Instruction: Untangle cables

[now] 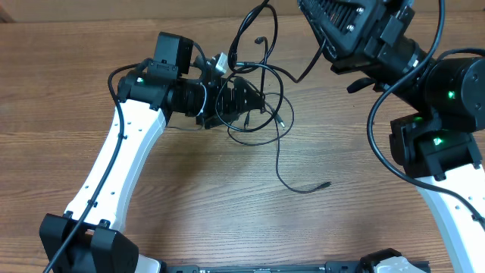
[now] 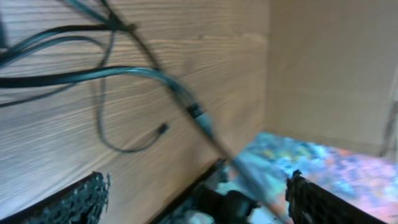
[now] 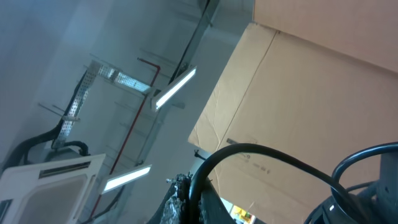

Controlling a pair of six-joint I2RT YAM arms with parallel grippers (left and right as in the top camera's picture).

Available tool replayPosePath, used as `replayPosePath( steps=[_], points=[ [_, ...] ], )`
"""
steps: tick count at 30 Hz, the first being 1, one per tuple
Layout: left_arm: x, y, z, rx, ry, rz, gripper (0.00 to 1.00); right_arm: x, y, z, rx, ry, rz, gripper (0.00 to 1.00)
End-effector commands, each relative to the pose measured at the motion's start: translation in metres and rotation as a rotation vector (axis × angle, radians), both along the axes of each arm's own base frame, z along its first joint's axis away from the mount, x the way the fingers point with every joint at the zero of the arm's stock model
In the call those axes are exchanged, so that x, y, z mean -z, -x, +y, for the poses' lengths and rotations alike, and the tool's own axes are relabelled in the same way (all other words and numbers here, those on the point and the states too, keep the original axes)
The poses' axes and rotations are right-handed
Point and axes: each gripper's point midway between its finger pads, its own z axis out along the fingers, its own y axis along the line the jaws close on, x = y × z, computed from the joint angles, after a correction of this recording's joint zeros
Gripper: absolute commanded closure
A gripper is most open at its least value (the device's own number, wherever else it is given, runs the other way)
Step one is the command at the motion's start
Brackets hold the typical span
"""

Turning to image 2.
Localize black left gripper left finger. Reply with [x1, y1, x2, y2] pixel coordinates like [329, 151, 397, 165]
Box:
[1, 172, 111, 224]

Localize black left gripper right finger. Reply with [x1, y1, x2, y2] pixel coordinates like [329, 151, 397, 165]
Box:
[285, 170, 386, 224]

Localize black cable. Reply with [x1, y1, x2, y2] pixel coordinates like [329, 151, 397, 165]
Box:
[0, 30, 170, 154]
[0, 0, 290, 224]

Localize cardboard back wall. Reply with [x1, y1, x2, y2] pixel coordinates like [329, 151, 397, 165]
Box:
[265, 0, 397, 155]

